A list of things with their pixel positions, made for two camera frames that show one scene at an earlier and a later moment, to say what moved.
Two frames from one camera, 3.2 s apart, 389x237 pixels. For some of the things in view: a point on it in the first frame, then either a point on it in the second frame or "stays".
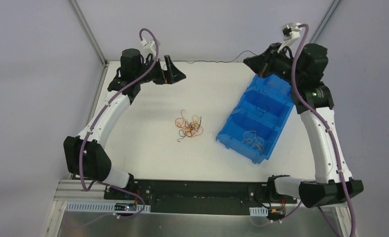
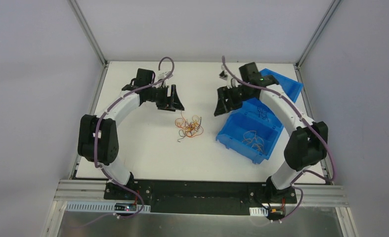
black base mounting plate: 229,197 stays
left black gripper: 163,72 → 167,99
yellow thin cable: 256,142 stays
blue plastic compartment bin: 254,127 stays
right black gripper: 264,65 → 229,99
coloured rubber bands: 190,130 stays
